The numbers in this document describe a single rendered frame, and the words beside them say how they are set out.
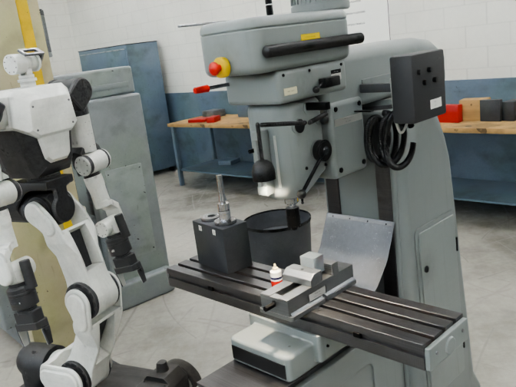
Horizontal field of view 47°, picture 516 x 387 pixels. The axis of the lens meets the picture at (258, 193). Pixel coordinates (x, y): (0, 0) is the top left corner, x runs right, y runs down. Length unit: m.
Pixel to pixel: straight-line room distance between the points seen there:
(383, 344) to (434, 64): 0.88
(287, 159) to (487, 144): 4.56
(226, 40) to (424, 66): 0.62
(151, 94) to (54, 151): 7.18
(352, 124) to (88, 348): 1.25
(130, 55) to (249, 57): 7.44
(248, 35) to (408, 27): 4.92
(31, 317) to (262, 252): 2.17
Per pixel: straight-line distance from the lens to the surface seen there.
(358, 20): 6.93
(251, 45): 1.74
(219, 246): 2.35
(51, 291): 3.52
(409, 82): 1.91
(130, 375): 2.62
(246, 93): 1.89
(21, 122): 2.09
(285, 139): 1.88
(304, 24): 1.88
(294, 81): 1.85
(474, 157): 6.41
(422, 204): 2.36
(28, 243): 3.41
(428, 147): 2.36
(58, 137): 2.18
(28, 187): 2.23
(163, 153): 9.43
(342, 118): 2.03
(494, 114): 5.66
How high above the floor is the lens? 1.82
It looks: 14 degrees down
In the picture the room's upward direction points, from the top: 7 degrees counter-clockwise
